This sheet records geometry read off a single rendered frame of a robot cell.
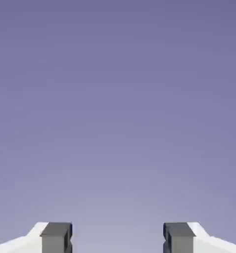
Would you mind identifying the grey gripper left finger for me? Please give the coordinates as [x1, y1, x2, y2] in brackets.
[0, 221, 73, 253]

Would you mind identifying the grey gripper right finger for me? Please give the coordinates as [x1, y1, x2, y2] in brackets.
[162, 221, 236, 253]

